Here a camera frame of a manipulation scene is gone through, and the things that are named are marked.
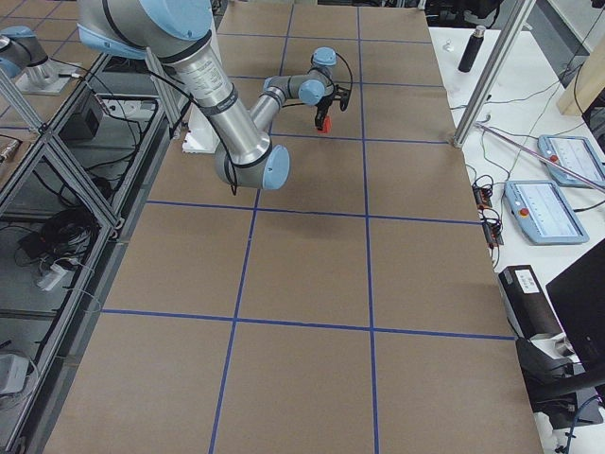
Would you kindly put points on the aluminium frame post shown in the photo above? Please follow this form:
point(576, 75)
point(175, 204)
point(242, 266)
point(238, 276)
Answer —
point(503, 45)

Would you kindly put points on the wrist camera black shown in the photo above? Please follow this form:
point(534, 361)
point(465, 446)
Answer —
point(342, 96)

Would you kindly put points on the black computer monitor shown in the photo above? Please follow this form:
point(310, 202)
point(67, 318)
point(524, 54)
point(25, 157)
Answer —
point(577, 296)

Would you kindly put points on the black box with label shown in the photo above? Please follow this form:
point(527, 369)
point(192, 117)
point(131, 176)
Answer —
point(528, 310)

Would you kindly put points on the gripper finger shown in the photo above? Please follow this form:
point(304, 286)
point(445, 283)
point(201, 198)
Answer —
point(320, 118)

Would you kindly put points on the black water bottle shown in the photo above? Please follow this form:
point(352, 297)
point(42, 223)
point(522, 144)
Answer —
point(471, 50)

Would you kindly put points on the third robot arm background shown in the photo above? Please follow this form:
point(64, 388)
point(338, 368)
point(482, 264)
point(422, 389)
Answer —
point(23, 58)

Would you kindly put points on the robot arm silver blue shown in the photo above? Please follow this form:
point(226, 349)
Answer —
point(179, 34)

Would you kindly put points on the far blue teach pendant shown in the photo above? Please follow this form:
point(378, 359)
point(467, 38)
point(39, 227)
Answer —
point(574, 153)

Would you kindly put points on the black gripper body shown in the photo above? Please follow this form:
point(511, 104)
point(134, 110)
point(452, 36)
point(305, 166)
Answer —
point(325, 104)

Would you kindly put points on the near blue teach pendant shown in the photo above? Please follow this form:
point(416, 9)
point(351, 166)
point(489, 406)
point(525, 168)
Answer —
point(543, 213)

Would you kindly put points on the blue teach pendant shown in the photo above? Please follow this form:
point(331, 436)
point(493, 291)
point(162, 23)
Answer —
point(543, 213)
point(574, 153)

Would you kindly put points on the white central robot pedestal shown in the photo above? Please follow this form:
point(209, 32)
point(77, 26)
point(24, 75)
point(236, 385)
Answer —
point(200, 138)

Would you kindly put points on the long reacher grabber stick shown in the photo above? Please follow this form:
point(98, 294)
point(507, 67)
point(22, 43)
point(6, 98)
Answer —
point(537, 155)

